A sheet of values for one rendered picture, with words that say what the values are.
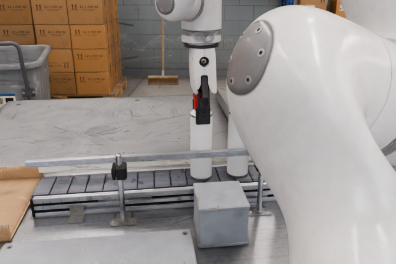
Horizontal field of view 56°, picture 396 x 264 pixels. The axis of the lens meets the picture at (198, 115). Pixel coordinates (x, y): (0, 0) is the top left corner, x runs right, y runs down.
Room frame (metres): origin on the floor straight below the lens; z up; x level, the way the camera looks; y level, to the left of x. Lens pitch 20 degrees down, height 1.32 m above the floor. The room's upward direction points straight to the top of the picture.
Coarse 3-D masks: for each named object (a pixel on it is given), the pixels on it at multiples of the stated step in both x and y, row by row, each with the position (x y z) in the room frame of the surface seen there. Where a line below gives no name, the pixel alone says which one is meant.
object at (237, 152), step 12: (96, 156) 0.74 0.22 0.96; (108, 156) 0.74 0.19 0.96; (132, 156) 0.74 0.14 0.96; (144, 156) 0.74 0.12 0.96; (156, 156) 0.74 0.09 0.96; (168, 156) 0.75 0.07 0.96; (180, 156) 0.75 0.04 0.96; (192, 156) 0.75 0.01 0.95; (204, 156) 0.76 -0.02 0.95; (216, 156) 0.76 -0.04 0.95; (228, 156) 0.76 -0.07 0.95
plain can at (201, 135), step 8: (200, 96) 0.79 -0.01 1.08; (192, 112) 0.79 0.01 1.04; (192, 120) 0.78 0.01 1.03; (192, 128) 0.78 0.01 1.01; (200, 128) 0.77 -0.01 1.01; (208, 128) 0.78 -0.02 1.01; (192, 136) 0.78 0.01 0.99; (200, 136) 0.77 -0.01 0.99; (208, 136) 0.78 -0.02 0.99; (192, 144) 0.78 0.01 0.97; (200, 144) 0.77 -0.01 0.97; (208, 144) 0.78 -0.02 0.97; (192, 160) 0.78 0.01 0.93; (200, 160) 0.77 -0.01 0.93; (208, 160) 0.78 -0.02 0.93; (192, 168) 0.79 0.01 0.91; (200, 168) 0.77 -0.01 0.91; (208, 168) 0.78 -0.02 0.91; (192, 176) 0.79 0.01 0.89; (200, 176) 0.77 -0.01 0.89; (208, 176) 0.78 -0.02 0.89
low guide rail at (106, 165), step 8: (160, 160) 0.82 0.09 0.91; (168, 160) 0.82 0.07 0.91; (176, 160) 0.83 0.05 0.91; (184, 160) 0.83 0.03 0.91; (216, 160) 0.84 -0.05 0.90; (224, 160) 0.84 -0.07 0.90; (40, 168) 0.79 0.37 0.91; (48, 168) 0.79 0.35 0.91; (56, 168) 0.79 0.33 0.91; (64, 168) 0.79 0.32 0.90; (72, 168) 0.79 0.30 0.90; (80, 168) 0.80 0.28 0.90; (88, 168) 0.80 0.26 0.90; (96, 168) 0.80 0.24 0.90; (104, 168) 0.80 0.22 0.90
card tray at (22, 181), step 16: (0, 176) 0.86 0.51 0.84; (16, 176) 0.87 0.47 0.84; (32, 176) 0.87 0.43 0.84; (0, 192) 0.80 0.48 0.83; (16, 192) 0.80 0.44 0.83; (32, 192) 0.80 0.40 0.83; (0, 208) 0.73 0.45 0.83; (16, 208) 0.73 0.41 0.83; (0, 224) 0.62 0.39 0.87; (16, 224) 0.67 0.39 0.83; (0, 240) 0.62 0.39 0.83
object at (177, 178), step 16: (64, 176) 0.80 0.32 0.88; (80, 176) 0.80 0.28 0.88; (96, 176) 0.80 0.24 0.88; (128, 176) 0.80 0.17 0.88; (144, 176) 0.80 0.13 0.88; (160, 176) 0.80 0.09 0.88; (176, 176) 0.80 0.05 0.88; (224, 176) 0.80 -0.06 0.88; (256, 176) 0.80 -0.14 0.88; (48, 192) 0.72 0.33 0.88; (64, 192) 0.72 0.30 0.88; (80, 192) 0.73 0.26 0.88; (96, 192) 0.73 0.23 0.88
